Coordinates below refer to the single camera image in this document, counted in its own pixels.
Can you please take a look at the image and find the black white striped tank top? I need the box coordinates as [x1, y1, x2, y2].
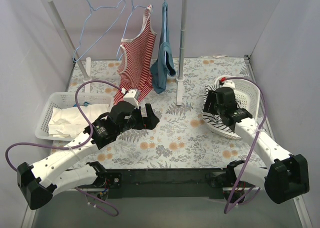
[202, 87, 252, 139]

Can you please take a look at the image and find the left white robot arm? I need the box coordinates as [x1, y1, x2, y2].
[17, 101, 160, 210]

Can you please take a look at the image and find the blue tank top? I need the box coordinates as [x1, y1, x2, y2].
[150, 2, 176, 94]

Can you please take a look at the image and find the red striped tank top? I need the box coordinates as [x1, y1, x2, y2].
[116, 5, 157, 102]

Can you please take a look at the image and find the right white plastic basket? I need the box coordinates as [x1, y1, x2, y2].
[202, 75, 261, 140]

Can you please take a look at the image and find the white plastic basket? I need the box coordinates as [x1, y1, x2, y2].
[35, 92, 114, 141]
[202, 75, 261, 140]

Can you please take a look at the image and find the blue item in basket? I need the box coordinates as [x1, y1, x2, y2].
[74, 102, 90, 107]

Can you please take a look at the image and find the white cloth in basket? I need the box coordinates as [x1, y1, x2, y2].
[48, 104, 111, 138]

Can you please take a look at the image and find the left white plastic basket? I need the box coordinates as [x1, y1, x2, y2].
[35, 92, 114, 141]

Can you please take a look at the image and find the white clothes rack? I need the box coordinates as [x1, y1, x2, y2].
[47, 0, 188, 106]

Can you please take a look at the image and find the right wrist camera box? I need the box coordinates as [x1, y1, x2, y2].
[219, 77, 235, 90]

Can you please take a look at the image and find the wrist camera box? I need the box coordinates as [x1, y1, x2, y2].
[123, 89, 140, 108]
[219, 77, 235, 90]

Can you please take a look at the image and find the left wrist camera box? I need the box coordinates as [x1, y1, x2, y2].
[123, 89, 140, 108]

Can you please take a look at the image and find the black base frame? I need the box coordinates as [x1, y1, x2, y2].
[86, 168, 234, 200]

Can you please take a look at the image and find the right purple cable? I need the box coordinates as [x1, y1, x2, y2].
[223, 77, 266, 214]

